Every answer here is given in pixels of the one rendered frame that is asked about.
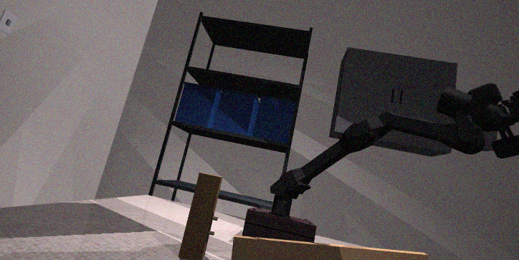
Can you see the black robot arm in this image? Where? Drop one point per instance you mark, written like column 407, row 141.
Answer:
column 462, row 136

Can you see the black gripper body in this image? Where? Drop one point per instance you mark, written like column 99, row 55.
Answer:
column 508, row 147

